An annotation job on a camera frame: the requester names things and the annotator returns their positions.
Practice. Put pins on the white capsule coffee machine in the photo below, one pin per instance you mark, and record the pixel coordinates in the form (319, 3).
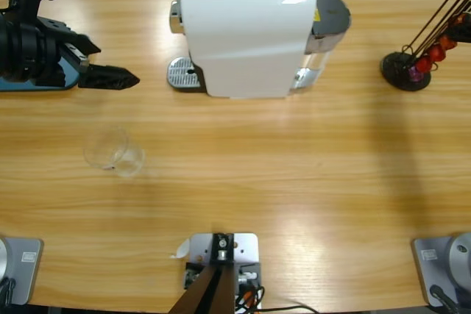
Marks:
(243, 42)

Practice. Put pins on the orange coffee capsule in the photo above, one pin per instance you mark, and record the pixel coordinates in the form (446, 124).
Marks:
(448, 42)

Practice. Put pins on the purple coffee capsule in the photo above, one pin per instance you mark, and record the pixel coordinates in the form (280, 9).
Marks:
(417, 75)

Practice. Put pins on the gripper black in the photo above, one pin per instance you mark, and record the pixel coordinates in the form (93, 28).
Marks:
(25, 53)

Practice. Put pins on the teal plastic tray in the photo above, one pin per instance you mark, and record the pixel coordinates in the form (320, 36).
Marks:
(70, 76)

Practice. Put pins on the white paper tag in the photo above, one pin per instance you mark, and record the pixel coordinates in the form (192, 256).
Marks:
(182, 249)

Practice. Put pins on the dark camera post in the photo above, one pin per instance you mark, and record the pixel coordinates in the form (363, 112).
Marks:
(209, 292)

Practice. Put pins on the black capsule holder with rods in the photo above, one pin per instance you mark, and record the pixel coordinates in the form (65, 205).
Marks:
(399, 71)

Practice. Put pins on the red coffee capsule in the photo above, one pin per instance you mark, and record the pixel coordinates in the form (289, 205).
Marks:
(437, 51)
(424, 65)

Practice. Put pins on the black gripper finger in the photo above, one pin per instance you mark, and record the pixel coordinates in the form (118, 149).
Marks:
(465, 27)

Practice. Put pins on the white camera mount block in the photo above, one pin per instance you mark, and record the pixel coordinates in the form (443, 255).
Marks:
(244, 244)

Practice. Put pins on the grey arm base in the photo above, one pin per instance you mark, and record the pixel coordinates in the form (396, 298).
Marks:
(25, 273)
(460, 255)

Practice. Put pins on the clear drinking glass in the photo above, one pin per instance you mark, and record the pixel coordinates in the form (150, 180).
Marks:
(110, 148)

